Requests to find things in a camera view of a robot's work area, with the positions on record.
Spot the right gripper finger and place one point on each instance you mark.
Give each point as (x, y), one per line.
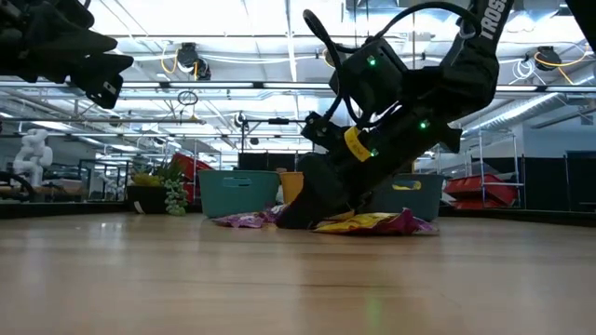
(321, 195)

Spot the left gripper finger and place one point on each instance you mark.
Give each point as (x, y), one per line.
(88, 43)
(102, 74)

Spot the yellow candy pack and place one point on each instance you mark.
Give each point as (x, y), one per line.
(358, 223)

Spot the dark teal plastic bin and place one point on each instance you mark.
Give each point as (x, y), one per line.
(419, 205)

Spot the purple Skittles candy pack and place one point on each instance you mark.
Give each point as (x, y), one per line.
(242, 219)
(410, 225)

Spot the light teal plastic bin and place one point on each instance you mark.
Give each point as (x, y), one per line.
(237, 197)

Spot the orange plastic bin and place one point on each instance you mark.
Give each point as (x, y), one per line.
(291, 186)

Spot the black equipment case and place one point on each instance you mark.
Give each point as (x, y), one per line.
(265, 162)

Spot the black metal gantry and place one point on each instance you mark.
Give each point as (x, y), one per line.
(278, 121)

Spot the red stacked storage bins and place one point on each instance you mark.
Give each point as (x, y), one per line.
(470, 183)

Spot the red storage bin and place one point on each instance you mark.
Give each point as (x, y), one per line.
(188, 164)

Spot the potted succulent plant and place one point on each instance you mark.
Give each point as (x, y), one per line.
(146, 199)

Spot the black room divider panel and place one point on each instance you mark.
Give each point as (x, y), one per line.
(545, 181)

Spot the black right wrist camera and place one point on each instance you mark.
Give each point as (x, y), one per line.
(372, 74)

